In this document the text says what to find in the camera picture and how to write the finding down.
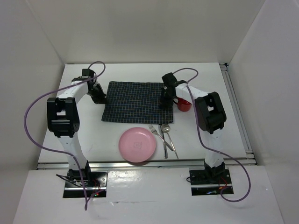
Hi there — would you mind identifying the red mug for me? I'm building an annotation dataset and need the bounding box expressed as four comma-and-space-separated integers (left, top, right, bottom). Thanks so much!
173, 98, 192, 112

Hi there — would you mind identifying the dark checked cloth napkin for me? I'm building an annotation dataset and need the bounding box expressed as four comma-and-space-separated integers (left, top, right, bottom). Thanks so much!
101, 81, 173, 124

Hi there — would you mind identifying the pink plate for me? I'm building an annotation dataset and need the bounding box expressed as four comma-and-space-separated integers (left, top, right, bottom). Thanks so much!
118, 127, 156, 163

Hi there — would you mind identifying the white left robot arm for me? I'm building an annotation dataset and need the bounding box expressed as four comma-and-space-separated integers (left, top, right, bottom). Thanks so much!
47, 68, 108, 186

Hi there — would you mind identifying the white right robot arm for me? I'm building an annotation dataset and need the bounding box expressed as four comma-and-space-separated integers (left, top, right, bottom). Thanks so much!
160, 73, 227, 184

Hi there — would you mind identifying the silver spoon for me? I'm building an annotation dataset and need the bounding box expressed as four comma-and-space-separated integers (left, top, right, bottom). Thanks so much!
162, 124, 179, 159

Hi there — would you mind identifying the silver fork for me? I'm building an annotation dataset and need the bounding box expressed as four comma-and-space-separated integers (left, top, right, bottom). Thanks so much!
149, 124, 174, 151

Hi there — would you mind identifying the silver knife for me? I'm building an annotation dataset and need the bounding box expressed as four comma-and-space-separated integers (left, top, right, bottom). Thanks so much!
158, 123, 169, 159

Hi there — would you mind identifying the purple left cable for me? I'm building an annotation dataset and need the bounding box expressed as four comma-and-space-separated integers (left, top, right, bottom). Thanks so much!
23, 61, 106, 210

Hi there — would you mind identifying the purple cable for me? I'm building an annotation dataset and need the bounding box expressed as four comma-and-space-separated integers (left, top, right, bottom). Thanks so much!
171, 68, 252, 202
23, 61, 106, 210

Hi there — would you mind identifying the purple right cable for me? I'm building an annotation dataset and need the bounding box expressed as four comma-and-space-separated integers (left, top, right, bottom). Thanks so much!
171, 68, 252, 202

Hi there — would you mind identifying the aluminium right rail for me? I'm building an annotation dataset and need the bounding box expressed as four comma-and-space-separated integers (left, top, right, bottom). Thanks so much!
219, 63, 254, 154

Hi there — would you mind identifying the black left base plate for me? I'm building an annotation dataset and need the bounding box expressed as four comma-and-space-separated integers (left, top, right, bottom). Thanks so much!
65, 170, 107, 189

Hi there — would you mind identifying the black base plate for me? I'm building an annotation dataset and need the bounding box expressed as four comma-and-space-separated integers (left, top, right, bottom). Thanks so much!
186, 169, 232, 185
65, 170, 107, 189

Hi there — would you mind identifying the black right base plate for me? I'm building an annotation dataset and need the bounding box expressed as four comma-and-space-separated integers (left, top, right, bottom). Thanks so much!
186, 169, 232, 185

